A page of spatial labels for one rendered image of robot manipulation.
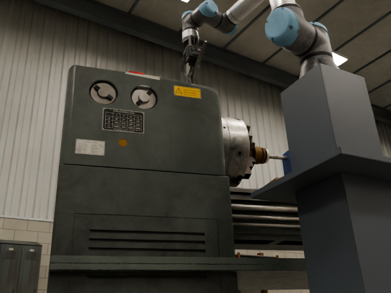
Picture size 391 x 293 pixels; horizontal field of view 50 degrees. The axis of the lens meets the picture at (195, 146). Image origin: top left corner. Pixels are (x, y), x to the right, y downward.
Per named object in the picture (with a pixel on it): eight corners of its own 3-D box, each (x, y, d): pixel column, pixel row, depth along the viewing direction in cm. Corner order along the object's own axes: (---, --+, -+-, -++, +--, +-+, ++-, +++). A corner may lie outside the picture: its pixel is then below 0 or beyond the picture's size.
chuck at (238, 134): (233, 167, 168) (225, 102, 184) (208, 197, 194) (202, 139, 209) (254, 168, 171) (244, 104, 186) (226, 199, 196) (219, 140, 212)
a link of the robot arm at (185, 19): (189, 6, 193) (177, 16, 198) (189, 25, 188) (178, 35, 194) (202, 13, 197) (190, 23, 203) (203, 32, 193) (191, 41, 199)
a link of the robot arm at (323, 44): (341, 59, 149) (334, 28, 155) (318, 45, 141) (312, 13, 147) (312, 75, 157) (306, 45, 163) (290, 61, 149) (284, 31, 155)
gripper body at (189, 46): (187, 55, 181) (185, 33, 186) (181, 67, 189) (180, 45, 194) (203, 58, 183) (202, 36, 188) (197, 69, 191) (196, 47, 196)
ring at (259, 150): (248, 140, 191) (267, 142, 194) (240, 149, 199) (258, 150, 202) (250, 160, 187) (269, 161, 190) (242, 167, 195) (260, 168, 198)
